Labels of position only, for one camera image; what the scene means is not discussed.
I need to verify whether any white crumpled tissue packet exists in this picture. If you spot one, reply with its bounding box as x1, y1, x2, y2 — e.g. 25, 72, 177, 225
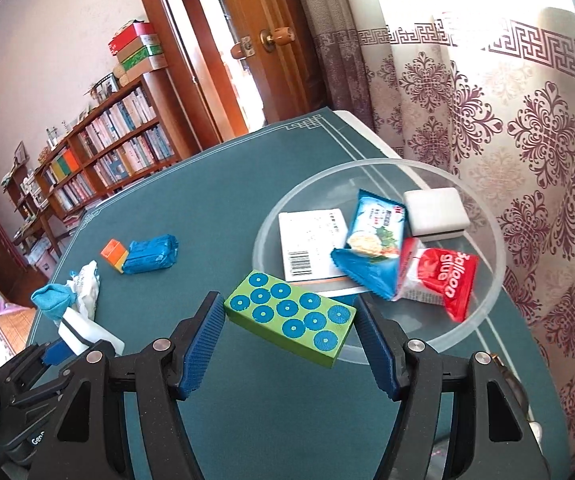
66, 260, 103, 321

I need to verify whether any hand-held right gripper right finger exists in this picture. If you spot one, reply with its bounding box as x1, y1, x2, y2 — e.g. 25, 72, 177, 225
352, 296, 551, 480

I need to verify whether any blue snack packet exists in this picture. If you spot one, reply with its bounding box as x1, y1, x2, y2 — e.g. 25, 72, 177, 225
330, 247, 401, 302
346, 188, 409, 262

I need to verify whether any green box with blue dots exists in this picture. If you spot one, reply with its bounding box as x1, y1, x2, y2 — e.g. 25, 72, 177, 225
223, 270, 358, 368

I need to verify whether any white sponge with black stripe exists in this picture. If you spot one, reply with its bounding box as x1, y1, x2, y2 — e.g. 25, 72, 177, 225
58, 307, 125, 356

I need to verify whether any wooden bookshelf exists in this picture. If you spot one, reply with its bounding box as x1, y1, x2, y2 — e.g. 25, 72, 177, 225
32, 72, 193, 241

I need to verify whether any wooden door frame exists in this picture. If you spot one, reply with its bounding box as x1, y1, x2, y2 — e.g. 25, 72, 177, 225
130, 0, 248, 156

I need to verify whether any green and white box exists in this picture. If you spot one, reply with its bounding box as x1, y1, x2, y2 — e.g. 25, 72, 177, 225
120, 45, 163, 73

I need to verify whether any wooden door knob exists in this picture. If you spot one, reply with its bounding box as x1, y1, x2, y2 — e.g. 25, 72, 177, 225
260, 25, 295, 52

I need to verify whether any red cardboard box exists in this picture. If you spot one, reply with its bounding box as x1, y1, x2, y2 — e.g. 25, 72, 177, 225
108, 21, 155, 56

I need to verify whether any row of shelved books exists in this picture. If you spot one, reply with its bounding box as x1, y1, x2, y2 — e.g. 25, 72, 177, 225
74, 87, 160, 161
54, 175, 98, 211
92, 125, 175, 186

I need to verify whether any wooden side desk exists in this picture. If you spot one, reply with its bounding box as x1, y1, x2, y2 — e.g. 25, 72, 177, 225
12, 205, 63, 256

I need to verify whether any blue crinkled packet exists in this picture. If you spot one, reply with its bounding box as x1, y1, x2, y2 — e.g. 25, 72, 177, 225
123, 233, 179, 275

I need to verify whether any white sponge block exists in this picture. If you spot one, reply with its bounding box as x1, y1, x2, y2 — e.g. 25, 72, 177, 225
403, 187, 471, 239

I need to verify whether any teal cloth pouch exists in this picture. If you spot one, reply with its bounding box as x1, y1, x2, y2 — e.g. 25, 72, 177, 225
30, 283, 77, 323

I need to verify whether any small wooden shelf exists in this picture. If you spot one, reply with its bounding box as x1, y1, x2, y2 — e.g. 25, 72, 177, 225
2, 162, 43, 221

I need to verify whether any tan cardboard box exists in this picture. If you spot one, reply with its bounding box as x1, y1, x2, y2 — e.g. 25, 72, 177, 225
114, 57, 168, 87

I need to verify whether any green table mat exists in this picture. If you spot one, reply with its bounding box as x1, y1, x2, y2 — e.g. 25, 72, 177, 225
0, 107, 568, 480

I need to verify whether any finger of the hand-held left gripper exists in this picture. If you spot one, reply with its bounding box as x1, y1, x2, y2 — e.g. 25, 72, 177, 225
0, 339, 77, 387
10, 362, 77, 412

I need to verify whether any row of colourful books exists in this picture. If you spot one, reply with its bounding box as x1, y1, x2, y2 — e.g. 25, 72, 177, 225
42, 149, 82, 186

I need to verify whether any pink bed blanket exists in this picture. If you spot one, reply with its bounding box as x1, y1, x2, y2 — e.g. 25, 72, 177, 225
0, 302, 38, 356

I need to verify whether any small orange box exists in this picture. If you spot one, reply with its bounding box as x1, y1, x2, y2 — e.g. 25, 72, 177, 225
100, 238, 130, 275

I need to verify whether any wooden door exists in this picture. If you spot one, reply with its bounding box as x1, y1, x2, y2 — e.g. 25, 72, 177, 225
210, 0, 328, 126

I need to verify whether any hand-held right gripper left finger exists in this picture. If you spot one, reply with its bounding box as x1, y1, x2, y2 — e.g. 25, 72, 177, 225
27, 290, 227, 480

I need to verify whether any pile of flat books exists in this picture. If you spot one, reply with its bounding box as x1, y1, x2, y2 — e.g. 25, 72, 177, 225
62, 200, 103, 228

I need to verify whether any red and white packet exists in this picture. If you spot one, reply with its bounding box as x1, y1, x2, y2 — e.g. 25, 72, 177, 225
392, 237, 479, 323

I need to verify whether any patterned curtain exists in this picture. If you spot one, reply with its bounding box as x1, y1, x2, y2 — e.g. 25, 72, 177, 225
287, 0, 575, 471

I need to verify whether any white medicine box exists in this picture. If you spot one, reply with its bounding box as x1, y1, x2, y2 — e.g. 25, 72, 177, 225
277, 207, 355, 291

